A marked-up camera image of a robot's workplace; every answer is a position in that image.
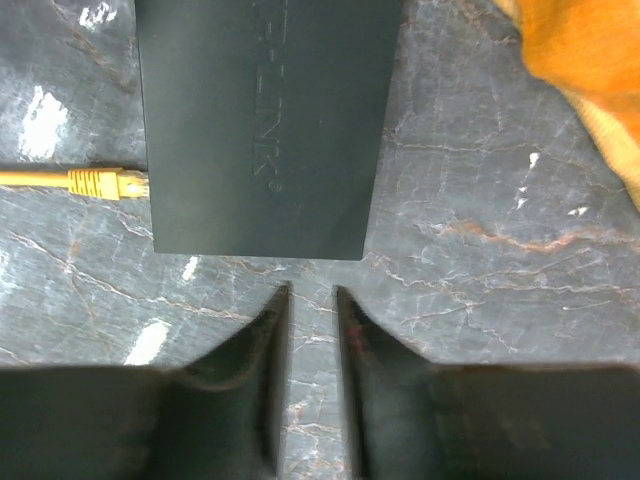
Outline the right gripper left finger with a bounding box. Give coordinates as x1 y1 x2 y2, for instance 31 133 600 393
1 285 291 479

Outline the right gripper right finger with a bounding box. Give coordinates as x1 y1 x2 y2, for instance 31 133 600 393
335 287 639 479

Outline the black network switch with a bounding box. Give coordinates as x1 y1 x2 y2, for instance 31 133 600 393
135 0 403 260

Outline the orange Mickey pillow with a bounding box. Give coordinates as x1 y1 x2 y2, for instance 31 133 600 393
495 1 639 205

